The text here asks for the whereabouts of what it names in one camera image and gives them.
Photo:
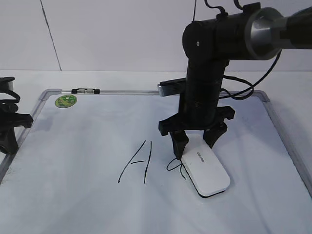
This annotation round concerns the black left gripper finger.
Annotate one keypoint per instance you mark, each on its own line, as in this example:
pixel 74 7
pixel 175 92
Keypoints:
pixel 8 142

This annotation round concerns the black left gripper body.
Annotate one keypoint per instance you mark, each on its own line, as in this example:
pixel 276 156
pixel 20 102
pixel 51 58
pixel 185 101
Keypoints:
pixel 9 118

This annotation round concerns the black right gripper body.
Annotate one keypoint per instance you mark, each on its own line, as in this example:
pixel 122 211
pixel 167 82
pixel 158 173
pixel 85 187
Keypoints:
pixel 192 116

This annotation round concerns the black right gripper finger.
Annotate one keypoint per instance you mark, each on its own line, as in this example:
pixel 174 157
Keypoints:
pixel 214 133
pixel 180 140

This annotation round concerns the white whiteboard eraser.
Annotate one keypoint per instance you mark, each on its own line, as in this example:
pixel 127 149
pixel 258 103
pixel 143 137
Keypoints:
pixel 206 172

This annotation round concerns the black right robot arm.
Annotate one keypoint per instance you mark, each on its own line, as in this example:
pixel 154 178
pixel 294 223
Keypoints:
pixel 256 33

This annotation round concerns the round green sticker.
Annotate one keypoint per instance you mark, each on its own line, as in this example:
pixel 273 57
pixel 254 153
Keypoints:
pixel 65 101

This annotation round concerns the black and clear hanger clip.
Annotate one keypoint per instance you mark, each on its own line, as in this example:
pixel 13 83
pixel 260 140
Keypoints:
pixel 85 91

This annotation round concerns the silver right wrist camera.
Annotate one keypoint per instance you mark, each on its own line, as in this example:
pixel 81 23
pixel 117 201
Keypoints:
pixel 171 87

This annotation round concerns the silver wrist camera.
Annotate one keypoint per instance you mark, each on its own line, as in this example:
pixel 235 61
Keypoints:
pixel 6 84
pixel 171 87

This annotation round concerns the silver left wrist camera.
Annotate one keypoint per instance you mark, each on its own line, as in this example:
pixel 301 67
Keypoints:
pixel 6 84

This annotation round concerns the white whiteboard with aluminium frame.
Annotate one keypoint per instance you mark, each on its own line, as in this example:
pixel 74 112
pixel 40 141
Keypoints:
pixel 102 167

